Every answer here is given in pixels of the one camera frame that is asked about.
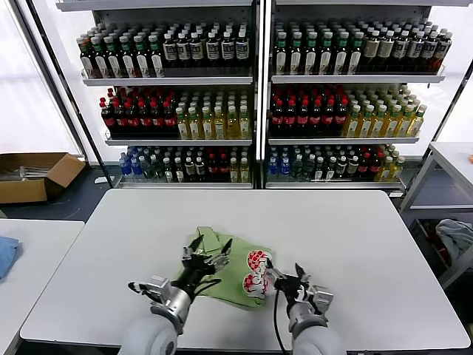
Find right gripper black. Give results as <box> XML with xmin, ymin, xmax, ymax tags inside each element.
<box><xmin>265</xmin><ymin>258</ymin><xmax>313</xmax><ymax>302</ymax></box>

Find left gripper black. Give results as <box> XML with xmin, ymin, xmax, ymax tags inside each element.
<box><xmin>179</xmin><ymin>236</ymin><xmax>234</xmax><ymax>295</ymax></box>

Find green t-shirt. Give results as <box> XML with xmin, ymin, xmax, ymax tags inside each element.
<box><xmin>173</xmin><ymin>226</ymin><xmax>277</xmax><ymax>312</ymax></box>

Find cola bottle red cap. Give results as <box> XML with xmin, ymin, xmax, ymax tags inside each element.
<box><xmin>309</xmin><ymin>98</ymin><xmax>323</xmax><ymax>134</ymax></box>
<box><xmin>282</xmin><ymin>98</ymin><xmax>296</xmax><ymax>134</ymax></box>
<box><xmin>150</xmin><ymin>98</ymin><xmax>165</xmax><ymax>135</ymax></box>
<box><xmin>321</xmin><ymin>98</ymin><xmax>336</xmax><ymax>134</ymax></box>
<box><xmin>112</xmin><ymin>99</ymin><xmax>128</xmax><ymax>135</ymax></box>
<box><xmin>206</xmin><ymin>151</ymin><xmax>219</xmax><ymax>181</ymax></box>
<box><xmin>358</xmin><ymin>151</ymin><xmax>370</xmax><ymax>180</ymax></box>
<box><xmin>333</xmin><ymin>98</ymin><xmax>348</xmax><ymax>134</ymax></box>
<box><xmin>99</xmin><ymin>99</ymin><xmax>115</xmax><ymax>135</ymax></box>
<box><xmin>163</xmin><ymin>98</ymin><xmax>177</xmax><ymax>135</ymax></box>
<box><xmin>369</xmin><ymin>151</ymin><xmax>381</xmax><ymax>180</ymax></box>
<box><xmin>137</xmin><ymin>99</ymin><xmax>152</xmax><ymax>135</ymax></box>
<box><xmin>296</xmin><ymin>98</ymin><xmax>310</xmax><ymax>134</ymax></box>
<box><xmin>270</xmin><ymin>98</ymin><xmax>284</xmax><ymax>134</ymax></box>
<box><xmin>217</xmin><ymin>151</ymin><xmax>229</xmax><ymax>181</ymax></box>
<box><xmin>125</xmin><ymin>99</ymin><xmax>140</xmax><ymax>135</ymax></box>

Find dark storage crate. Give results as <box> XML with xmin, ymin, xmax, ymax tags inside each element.
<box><xmin>409</xmin><ymin>217</ymin><xmax>473</xmax><ymax>281</ymax></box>

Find red cloth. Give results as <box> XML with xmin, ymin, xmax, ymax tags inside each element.
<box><xmin>425</xmin><ymin>220</ymin><xmax>452</xmax><ymax>261</ymax></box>

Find pale grey crumpled cloth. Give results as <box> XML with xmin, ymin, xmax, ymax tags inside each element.
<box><xmin>435</xmin><ymin>217</ymin><xmax>473</xmax><ymax>267</ymax></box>

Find white metal shelf rack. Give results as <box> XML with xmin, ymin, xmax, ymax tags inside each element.
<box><xmin>55</xmin><ymin>0</ymin><xmax>264</xmax><ymax>189</ymax></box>
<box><xmin>262</xmin><ymin>0</ymin><xmax>473</xmax><ymax>193</ymax></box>

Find dark bottle green cap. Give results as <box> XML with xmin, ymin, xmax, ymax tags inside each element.
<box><xmin>78</xmin><ymin>34</ymin><xmax>96</xmax><ymax>78</ymax></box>
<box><xmin>103</xmin><ymin>34</ymin><xmax>121</xmax><ymax>78</ymax></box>
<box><xmin>90</xmin><ymin>35</ymin><xmax>108</xmax><ymax>78</ymax></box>
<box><xmin>118</xmin><ymin>33</ymin><xmax>135</xmax><ymax>78</ymax></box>
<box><xmin>132</xmin><ymin>33</ymin><xmax>150</xmax><ymax>78</ymax></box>
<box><xmin>303</xmin><ymin>31</ymin><xmax>319</xmax><ymax>75</ymax></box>
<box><xmin>319</xmin><ymin>31</ymin><xmax>334</xmax><ymax>75</ymax></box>
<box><xmin>288</xmin><ymin>31</ymin><xmax>304</xmax><ymax>75</ymax></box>
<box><xmin>147</xmin><ymin>33</ymin><xmax>166</xmax><ymax>78</ymax></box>
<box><xmin>333</xmin><ymin>31</ymin><xmax>350</xmax><ymax>75</ymax></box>
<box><xmin>273</xmin><ymin>31</ymin><xmax>288</xmax><ymax>75</ymax></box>
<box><xmin>347</xmin><ymin>31</ymin><xmax>364</xmax><ymax>75</ymax></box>

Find dark bottle white label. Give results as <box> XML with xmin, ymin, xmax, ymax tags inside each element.
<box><xmin>220</xmin><ymin>31</ymin><xmax>235</xmax><ymax>69</ymax></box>
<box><xmin>205</xmin><ymin>31</ymin><xmax>220</xmax><ymax>69</ymax></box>
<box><xmin>162</xmin><ymin>32</ymin><xmax>177</xmax><ymax>69</ymax></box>
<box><xmin>189</xmin><ymin>32</ymin><xmax>205</xmax><ymax>69</ymax></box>
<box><xmin>234</xmin><ymin>30</ymin><xmax>250</xmax><ymax>69</ymax></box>
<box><xmin>176</xmin><ymin>32</ymin><xmax>191</xmax><ymax>69</ymax></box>

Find brown cardboard box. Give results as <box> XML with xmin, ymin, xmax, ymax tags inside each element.
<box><xmin>0</xmin><ymin>151</ymin><xmax>87</xmax><ymax>204</ymax></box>

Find silver metal bars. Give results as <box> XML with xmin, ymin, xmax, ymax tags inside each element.
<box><xmin>0</xmin><ymin>164</ymin><xmax>48</xmax><ymax>182</ymax></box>

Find blue folded cloth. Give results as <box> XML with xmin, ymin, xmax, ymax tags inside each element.
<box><xmin>0</xmin><ymin>234</ymin><xmax>23</xmax><ymax>282</ymax></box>

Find dark bottle beige label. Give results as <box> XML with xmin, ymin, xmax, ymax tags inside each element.
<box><xmin>376</xmin><ymin>30</ymin><xmax>396</xmax><ymax>72</ymax></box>
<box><xmin>362</xmin><ymin>30</ymin><xmax>381</xmax><ymax>72</ymax></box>

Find dark bottle navy label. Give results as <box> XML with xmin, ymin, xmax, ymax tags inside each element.
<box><xmin>405</xmin><ymin>30</ymin><xmax>425</xmax><ymax>72</ymax></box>
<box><xmin>391</xmin><ymin>30</ymin><xmax>410</xmax><ymax>72</ymax></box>
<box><xmin>419</xmin><ymin>30</ymin><xmax>439</xmax><ymax>72</ymax></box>

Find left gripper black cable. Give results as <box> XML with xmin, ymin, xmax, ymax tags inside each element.
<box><xmin>194</xmin><ymin>278</ymin><xmax>223</xmax><ymax>297</ymax></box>

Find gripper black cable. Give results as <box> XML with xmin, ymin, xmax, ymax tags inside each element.
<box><xmin>194</xmin><ymin>278</ymin><xmax>223</xmax><ymax>297</ymax></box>
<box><xmin>272</xmin><ymin>288</ymin><xmax>290</xmax><ymax>352</ymax></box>

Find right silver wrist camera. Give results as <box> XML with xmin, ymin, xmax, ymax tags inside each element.
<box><xmin>310</xmin><ymin>283</ymin><xmax>334</xmax><ymax>316</ymax></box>

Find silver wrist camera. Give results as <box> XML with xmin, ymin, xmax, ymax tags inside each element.
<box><xmin>310</xmin><ymin>283</ymin><xmax>334</xmax><ymax>316</ymax></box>
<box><xmin>127</xmin><ymin>274</ymin><xmax>174</xmax><ymax>305</ymax></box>

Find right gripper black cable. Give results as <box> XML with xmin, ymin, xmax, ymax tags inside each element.
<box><xmin>272</xmin><ymin>288</ymin><xmax>290</xmax><ymax>352</ymax></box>

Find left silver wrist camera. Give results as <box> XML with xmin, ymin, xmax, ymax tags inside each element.
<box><xmin>127</xmin><ymin>274</ymin><xmax>174</xmax><ymax>305</ymax></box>

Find grey metal frame table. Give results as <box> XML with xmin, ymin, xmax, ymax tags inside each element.
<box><xmin>398</xmin><ymin>141</ymin><xmax>473</xmax><ymax>291</ymax></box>

